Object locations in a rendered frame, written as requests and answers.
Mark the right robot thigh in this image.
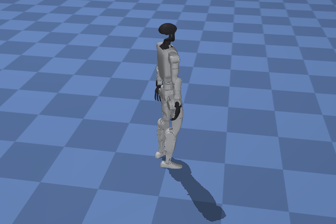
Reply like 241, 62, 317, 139
164, 95, 183, 138

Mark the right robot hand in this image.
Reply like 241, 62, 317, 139
170, 102, 182, 121

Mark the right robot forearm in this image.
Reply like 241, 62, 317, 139
172, 78, 182, 106

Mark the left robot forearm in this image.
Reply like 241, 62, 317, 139
156, 66, 163, 86

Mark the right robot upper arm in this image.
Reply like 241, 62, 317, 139
168, 51, 180, 84

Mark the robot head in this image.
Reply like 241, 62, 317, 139
159, 23, 177, 50

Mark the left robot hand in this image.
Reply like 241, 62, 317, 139
155, 81, 163, 101

